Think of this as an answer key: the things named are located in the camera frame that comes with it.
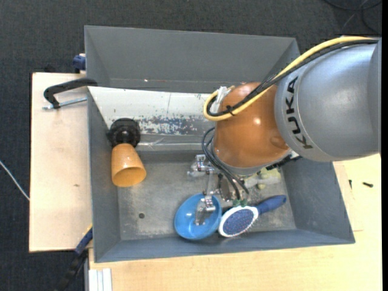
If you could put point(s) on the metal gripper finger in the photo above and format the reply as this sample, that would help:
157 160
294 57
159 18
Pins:
200 163
208 203

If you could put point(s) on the blue plastic bowl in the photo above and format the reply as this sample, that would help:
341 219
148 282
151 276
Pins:
189 226

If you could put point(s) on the blue and white hairbrush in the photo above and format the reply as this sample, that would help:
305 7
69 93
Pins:
238 221

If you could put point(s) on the pale yellow-green toy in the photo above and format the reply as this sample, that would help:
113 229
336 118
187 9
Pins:
268 176

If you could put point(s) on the grey metal bin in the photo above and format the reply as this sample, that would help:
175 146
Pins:
157 189

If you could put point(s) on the orange plastic cup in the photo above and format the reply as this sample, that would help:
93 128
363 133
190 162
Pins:
125 167

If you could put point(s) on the pale wood board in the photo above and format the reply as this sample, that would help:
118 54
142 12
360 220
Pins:
59 162

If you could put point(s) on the small black screw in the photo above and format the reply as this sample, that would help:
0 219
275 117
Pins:
368 185

